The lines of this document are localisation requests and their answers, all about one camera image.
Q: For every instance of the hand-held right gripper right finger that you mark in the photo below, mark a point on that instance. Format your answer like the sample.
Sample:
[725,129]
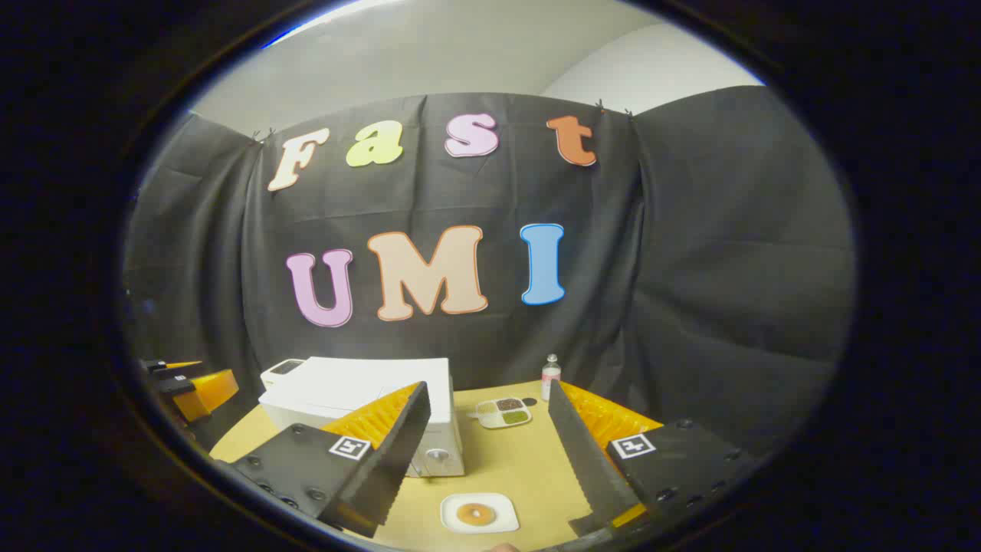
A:
[575,445]

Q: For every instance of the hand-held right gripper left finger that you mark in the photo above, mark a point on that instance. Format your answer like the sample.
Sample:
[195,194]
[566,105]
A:
[402,441]

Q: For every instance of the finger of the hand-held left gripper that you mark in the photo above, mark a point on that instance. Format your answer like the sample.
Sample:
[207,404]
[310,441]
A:
[165,366]
[207,392]

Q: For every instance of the white microwave oven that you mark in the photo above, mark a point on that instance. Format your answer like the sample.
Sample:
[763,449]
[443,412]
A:
[352,383]

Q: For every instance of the small bottle with pink label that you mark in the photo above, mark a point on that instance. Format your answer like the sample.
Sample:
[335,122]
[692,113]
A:
[550,379]

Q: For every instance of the white divided tray of grains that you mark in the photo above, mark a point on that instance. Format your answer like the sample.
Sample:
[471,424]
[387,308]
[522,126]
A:
[503,412]

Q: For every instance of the white square plate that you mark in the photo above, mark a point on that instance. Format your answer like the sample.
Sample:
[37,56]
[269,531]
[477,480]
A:
[502,521]

